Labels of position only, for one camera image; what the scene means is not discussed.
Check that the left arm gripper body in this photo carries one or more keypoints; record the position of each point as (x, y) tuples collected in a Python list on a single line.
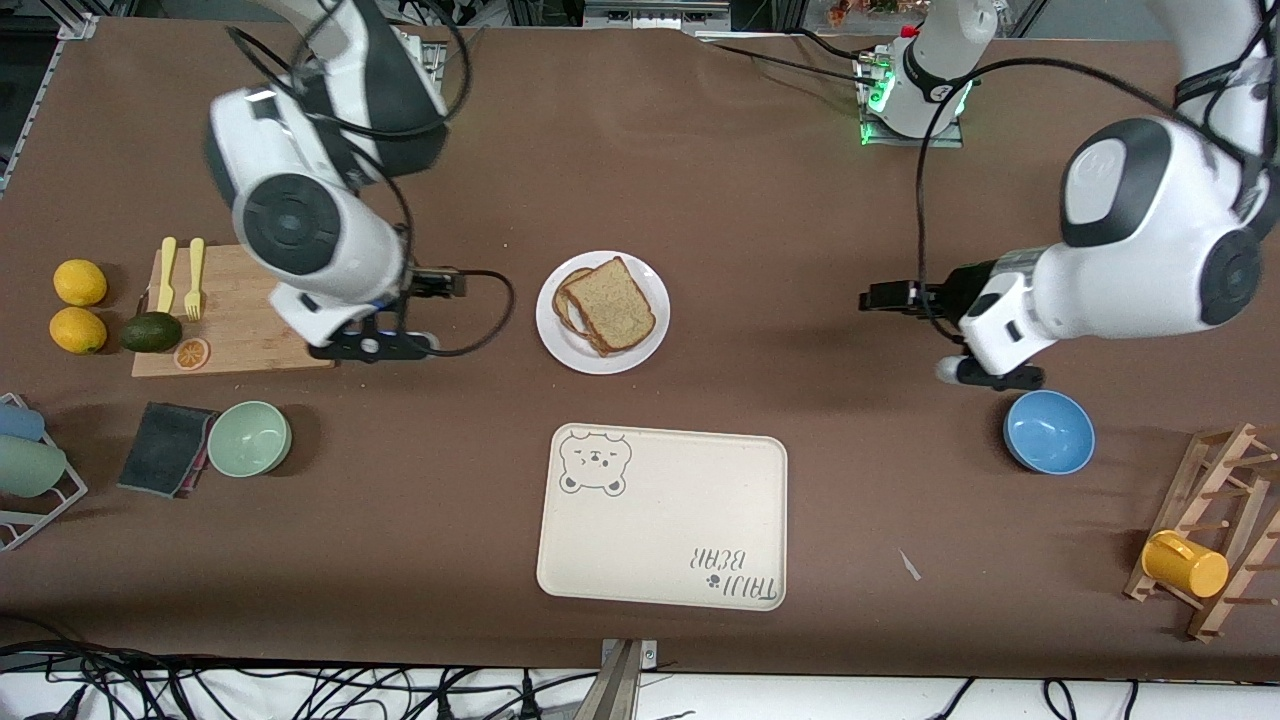
[(958, 286)]

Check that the white round plate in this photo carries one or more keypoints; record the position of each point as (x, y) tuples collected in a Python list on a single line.
[(560, 345)]

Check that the plain brown bread slice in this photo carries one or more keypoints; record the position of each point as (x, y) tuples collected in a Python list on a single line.
[(615, 305)]

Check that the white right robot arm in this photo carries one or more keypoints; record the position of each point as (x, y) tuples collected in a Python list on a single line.
[(300, 225)]

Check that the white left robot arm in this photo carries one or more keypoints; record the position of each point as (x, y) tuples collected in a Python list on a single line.
[(1150, 250)]

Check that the wooden cutting board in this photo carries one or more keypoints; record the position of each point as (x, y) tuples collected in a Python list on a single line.
[(230, 330)]

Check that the bread slice under egg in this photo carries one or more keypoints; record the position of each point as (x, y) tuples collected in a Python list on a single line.
[(562, 298)]

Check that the blue bowl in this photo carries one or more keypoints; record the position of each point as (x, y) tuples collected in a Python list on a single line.
[(1050, 432)]

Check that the fried egg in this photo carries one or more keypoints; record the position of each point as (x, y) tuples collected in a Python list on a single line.
[(574, 318)]

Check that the yellow plastic fork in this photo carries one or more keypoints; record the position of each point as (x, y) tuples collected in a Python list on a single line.
[(195, 285)]

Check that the pale green bowl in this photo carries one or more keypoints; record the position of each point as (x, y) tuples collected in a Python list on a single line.
[(250, 438)]

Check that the orange slice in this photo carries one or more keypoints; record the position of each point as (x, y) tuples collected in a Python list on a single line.
[(192, 354)]

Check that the yellow plastic knife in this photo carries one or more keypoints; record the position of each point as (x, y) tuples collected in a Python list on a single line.
[(166, 280)]

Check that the dark green avocado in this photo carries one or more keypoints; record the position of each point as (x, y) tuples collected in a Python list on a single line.
[(150, 332)]

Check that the dark grey sponge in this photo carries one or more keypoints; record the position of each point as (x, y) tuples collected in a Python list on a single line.
[(165, 448)]

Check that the yellow lemon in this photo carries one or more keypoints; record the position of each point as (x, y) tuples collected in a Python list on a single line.
[(80, 283), (77, 331)]

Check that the wooden peg drying rack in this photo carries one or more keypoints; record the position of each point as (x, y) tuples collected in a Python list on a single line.
[(1222, 470)]

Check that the cream bear print tray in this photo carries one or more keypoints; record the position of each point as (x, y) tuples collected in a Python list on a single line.
[(660, 520)]

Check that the yellow mug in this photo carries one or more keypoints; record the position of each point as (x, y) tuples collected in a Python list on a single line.
[(1185, 565)]

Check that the pale blue cup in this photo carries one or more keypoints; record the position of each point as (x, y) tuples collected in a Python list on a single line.
[(20, 422)]

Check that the pale green cup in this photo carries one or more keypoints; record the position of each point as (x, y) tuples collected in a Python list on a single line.
[(30, 467)]

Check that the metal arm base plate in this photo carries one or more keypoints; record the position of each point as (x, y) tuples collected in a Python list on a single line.
[(432, 60), (915, 142)]

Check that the aluminium frame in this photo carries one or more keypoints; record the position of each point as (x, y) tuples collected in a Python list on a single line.
[(655, 15)]

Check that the aluminium edge rail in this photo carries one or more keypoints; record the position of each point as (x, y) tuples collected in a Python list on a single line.
[(40, 97)]

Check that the metal stand bracket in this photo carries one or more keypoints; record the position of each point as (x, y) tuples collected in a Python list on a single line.
[(620, 685)]

